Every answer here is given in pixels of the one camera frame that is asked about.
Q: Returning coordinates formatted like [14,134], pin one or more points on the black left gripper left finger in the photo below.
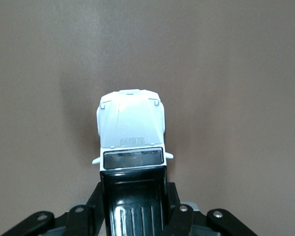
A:
[88,221]

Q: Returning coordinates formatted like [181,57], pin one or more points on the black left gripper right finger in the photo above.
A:
[179,221]

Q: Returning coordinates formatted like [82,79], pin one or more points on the white jeep toy black roof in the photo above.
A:
[132,118]

